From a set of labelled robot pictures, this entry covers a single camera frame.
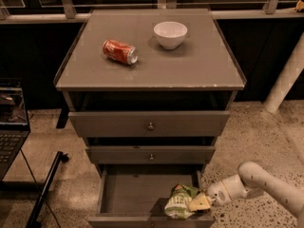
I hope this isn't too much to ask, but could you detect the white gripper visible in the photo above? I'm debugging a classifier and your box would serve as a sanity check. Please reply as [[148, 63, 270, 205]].
[[187, 180, 233, 212]]

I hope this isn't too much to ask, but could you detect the green jalapeno chip bag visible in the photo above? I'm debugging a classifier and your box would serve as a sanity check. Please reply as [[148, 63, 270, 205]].
[[164, 184, 199, 219]]

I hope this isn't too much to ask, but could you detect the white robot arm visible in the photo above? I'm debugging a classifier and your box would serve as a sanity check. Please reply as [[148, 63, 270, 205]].
[[187, 161, 304, 228]]

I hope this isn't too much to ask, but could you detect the grey open bottom drawer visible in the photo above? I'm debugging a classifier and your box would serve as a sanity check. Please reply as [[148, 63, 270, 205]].
[[88, 164, 215, 228]]

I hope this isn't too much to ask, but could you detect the grey drawer cabinet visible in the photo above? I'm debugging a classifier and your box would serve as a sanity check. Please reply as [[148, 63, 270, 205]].
[[52, 8, 247, 176]]

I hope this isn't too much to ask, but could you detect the grey middle drawer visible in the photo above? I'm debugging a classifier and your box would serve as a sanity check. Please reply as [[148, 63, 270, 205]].
[[85, 145, 216, 164]]

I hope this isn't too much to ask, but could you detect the grey top drawer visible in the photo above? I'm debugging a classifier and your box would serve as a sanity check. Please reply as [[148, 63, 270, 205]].
[[68, 111, 230, 138]]

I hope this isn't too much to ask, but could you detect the black stand bar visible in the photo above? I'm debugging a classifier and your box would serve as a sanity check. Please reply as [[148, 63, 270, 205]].
[[26, 151, 68, 228]]

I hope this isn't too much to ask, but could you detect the white diagonal pipe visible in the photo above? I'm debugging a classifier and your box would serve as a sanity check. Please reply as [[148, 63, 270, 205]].
[[263, 32, 304, 113]]

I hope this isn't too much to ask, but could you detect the white ceramic bowl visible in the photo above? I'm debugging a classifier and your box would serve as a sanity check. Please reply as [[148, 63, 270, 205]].
[[153, 21, 188, 49]]

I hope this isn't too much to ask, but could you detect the red soda can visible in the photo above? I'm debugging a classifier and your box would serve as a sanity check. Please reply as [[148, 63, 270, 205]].
[[103, 39, 138, 66]]

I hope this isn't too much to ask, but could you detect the metal window railing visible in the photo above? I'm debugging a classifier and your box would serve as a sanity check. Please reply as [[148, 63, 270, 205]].
[[0, 0, 304, 24]]

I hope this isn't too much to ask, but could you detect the black laptop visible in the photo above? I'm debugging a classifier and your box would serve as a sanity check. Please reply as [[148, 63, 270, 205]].
[[0, 78, 30, 181]]

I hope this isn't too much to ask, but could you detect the black thin cable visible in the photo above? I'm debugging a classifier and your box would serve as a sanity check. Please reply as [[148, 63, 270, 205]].
[[19, 149, 63, 228]]

